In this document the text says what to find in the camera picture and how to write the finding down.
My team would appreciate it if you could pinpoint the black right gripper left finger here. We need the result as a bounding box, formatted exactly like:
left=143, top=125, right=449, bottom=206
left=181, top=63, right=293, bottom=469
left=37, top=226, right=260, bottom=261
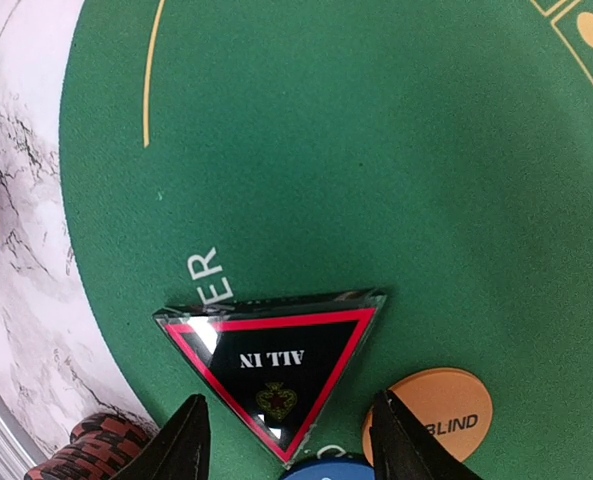
left=113, top=394, right=211, bottom=480

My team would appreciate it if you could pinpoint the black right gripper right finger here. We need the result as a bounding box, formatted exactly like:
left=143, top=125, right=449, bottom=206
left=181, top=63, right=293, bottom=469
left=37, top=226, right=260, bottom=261
left=369, top=390, right=481, bottom=480

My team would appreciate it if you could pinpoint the orange big blind button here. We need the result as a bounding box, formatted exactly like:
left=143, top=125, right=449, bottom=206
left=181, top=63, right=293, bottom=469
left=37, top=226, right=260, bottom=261
left=389, top=367, right=494, bottom=462

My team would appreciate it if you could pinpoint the blue small blind button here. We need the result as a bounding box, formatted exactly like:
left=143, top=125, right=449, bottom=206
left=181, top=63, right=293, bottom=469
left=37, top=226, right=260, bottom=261
left=279, top=456, right=375, bottom=480

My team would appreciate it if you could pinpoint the red black chip stack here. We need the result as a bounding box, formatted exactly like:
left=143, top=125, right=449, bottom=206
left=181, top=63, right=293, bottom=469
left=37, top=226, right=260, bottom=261
left=24, top=413, right=151, bottom=480

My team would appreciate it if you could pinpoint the triangular all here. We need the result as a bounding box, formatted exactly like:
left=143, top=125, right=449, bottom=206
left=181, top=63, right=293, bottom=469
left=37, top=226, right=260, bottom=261
left=153, top=289, right=387, bottom=465

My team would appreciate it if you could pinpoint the round green poker mat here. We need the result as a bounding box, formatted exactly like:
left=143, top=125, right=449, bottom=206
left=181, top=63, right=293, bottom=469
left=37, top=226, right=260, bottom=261
left=60, top=1, right=593, bottom=479

